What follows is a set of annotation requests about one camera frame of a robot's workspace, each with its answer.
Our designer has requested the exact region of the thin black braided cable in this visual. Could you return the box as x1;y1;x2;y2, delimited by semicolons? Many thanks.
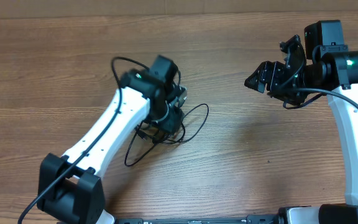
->
124;103;210;167

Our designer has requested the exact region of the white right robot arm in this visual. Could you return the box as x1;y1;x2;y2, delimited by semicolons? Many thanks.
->
244;20;358;223

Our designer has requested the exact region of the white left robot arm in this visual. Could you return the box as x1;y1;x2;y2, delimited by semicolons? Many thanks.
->
35;55;187;223

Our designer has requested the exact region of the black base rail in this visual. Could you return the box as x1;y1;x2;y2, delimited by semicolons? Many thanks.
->
98;205;321;224

